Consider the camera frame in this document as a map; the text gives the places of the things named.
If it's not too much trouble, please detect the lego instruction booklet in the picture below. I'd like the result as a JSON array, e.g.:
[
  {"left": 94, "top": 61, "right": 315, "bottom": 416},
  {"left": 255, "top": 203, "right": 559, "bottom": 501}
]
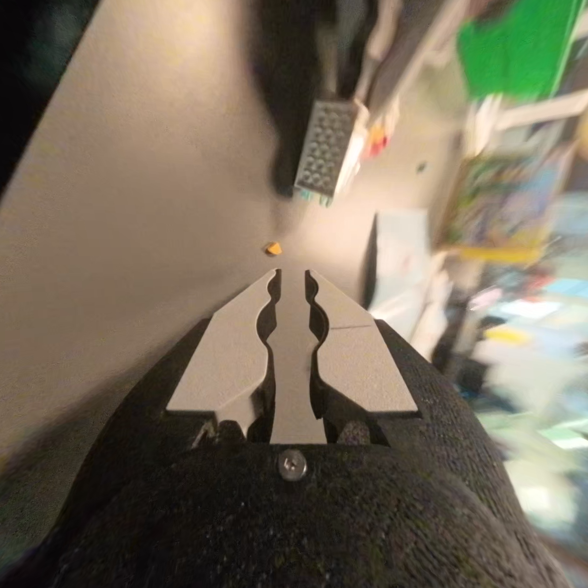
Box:
[{"left": 367, "top": 208, "right": 435, "bottom": 314}]

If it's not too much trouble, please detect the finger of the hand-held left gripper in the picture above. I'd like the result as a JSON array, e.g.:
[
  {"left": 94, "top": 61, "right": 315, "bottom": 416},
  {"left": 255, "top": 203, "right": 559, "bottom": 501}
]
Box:
[{"left": 356, "top": 0, "right": 442, "bottom": 111}]

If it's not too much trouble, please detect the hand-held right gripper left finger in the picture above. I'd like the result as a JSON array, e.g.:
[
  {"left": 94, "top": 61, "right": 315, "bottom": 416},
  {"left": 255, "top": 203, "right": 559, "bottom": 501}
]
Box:
[{"left": 165, "top": 269, "right": 282, "bottom": 443}]

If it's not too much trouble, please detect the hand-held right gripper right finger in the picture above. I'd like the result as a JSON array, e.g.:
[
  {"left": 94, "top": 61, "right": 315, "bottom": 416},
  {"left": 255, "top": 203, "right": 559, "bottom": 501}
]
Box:
[{"left": 304, "top": 269, "right": 420, "bottom": 421}]

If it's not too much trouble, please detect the colourful lego box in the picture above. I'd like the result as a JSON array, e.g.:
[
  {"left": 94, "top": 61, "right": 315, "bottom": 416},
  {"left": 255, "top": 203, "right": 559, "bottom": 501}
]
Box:
[{"left": 436, "top": 151, "right": 576, "bottom": 263}]

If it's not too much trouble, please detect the white lego model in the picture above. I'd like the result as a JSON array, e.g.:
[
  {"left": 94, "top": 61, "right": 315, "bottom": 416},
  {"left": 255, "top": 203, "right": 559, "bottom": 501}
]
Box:
[{"left": 293, "top": 98, "right": 392, "bottom": 208}]

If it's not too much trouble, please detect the green board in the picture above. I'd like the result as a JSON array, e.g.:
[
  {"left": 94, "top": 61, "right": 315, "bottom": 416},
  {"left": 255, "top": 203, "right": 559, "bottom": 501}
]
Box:
[{"left": 456, "top": 0, "right": 588, "bottom": 101}]

